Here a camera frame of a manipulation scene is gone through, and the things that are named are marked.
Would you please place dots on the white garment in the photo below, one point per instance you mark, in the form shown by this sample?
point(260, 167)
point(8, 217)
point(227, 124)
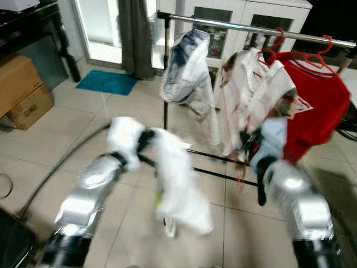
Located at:
point(178, 184)

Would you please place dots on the red plastic hanger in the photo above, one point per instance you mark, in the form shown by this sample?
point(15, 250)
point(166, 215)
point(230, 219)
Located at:
point(280, 42)
point(312, 57)

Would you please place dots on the glass sliding door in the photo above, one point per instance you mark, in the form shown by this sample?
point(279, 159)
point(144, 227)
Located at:
point(100, 28)

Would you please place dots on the pale denim garment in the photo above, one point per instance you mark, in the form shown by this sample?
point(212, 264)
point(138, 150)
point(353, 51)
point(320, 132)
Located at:
point(189, 78)

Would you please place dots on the purple hanger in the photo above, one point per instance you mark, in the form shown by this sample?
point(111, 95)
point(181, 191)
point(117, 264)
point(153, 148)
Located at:
point(194, 25)

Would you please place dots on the metal clothes rack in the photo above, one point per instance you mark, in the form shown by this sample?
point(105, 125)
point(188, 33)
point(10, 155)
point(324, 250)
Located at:
point(234, 25)

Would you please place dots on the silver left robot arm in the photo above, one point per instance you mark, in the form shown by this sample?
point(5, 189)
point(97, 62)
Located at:
point(83, 195)

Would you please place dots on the white box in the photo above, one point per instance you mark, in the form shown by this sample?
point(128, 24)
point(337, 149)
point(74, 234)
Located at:
point(17, 4)

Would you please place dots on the plain cardboard box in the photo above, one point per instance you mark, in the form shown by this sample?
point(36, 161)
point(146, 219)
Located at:
point(17, 81)

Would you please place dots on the red printed t-shirt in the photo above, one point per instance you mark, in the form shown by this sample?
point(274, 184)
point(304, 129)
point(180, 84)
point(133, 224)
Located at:
point(321, 106)

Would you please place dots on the black desk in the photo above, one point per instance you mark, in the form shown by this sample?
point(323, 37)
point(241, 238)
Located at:
point(33, 28)

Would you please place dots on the teal floor mat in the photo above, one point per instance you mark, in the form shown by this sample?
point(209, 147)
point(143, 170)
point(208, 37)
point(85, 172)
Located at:
point(106, 82)

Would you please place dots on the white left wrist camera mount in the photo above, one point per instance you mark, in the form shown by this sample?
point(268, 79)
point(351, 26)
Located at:
point(125, 139)

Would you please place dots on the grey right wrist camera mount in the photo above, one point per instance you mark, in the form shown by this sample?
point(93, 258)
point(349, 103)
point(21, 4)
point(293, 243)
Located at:
point(273, 139)

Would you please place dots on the grey curtain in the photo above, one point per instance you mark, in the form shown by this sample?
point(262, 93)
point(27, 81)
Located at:
point(136, 39)

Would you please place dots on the white button shirt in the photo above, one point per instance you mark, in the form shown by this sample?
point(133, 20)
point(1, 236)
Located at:
point(251, 95)

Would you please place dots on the white glass-door cabinet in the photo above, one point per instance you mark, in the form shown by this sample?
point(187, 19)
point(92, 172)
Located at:
point(245, 14)

